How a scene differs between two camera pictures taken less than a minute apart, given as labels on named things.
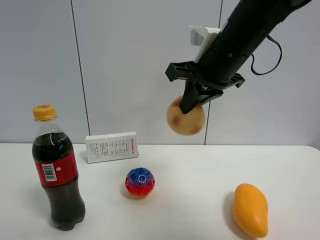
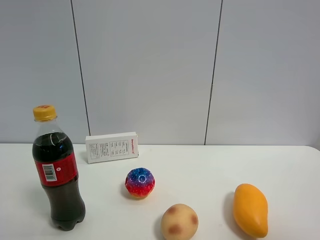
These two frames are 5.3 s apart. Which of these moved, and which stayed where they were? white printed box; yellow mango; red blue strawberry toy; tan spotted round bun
Moved: tan spotted round bun
Stayed: white printed box; yellow mango; red blue strawberry toy
